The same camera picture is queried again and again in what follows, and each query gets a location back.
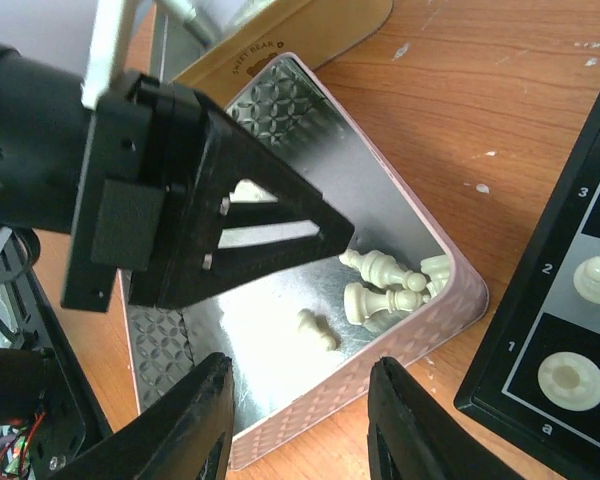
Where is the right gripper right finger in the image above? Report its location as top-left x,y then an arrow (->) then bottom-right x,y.
367,357 -> 520,480

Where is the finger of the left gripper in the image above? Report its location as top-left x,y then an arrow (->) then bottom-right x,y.
154,97 -> 354,309

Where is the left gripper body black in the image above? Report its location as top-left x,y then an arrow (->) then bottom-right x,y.
61,72 -> 203,312

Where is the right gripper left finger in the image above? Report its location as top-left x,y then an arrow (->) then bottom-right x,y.
51,352 -> 235,480

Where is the white chess piece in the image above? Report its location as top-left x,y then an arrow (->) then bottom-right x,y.
573,256 -> 600,305

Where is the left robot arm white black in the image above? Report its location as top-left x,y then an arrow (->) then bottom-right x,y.
0,44 -> 354,479

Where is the black white chess board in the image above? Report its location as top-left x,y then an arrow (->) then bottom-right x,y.
454,92 -> 600,479

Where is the white pawn in tin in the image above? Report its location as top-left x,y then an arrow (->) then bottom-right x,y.
296,309 -> 338,351

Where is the pink tin box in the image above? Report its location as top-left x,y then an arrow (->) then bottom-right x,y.
124,53 -> 489,470

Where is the white piece in tin corner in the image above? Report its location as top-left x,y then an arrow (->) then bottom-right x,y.
343,283 -> 431,325

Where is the white bishop in tin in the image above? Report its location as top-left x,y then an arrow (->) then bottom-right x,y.
339,249 -> 428,292

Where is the gold tin lid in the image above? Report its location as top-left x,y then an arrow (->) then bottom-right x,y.
175,0 -> 394,106

